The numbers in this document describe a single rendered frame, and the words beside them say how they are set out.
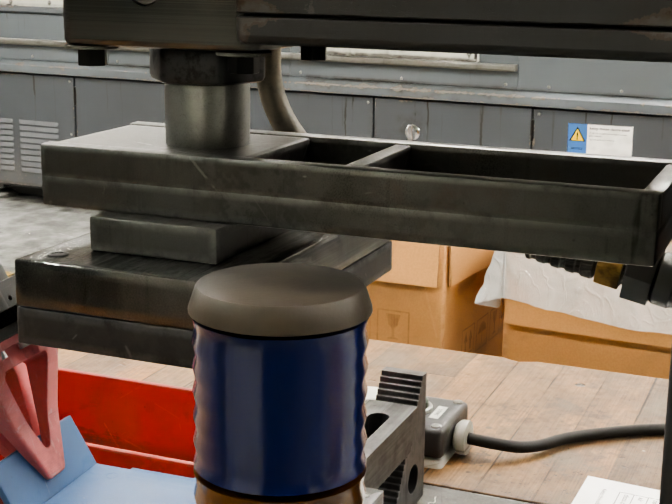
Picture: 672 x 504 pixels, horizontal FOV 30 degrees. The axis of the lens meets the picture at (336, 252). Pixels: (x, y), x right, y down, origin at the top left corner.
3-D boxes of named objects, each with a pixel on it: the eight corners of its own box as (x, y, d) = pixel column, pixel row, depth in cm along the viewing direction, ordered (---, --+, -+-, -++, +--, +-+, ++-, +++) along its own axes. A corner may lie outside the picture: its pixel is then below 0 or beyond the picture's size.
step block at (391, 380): (383, 488, 87) (385, 366, 85) (423, 495, 86) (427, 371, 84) (348, 526, 81) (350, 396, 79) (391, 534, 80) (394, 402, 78)
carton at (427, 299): (343, 342, 367) (346, 146, 353) (522, 371, 344) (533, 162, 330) (240, 406, 315) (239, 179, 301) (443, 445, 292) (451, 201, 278)
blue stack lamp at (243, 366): (241, 417, 30) (240, 282, 29) (390, 442, 29) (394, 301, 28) (160, 477, 27) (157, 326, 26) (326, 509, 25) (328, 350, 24)
